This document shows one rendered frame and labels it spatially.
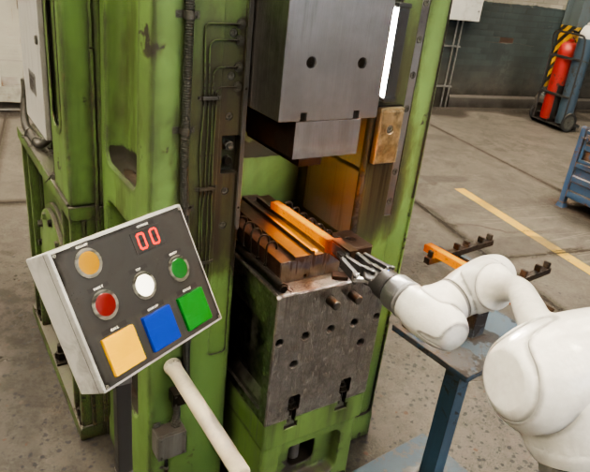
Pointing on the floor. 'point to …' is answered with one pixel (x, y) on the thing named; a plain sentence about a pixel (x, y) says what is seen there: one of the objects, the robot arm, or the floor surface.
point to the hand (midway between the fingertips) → (343, 251)
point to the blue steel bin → (589, 171)
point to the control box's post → (123, 426)
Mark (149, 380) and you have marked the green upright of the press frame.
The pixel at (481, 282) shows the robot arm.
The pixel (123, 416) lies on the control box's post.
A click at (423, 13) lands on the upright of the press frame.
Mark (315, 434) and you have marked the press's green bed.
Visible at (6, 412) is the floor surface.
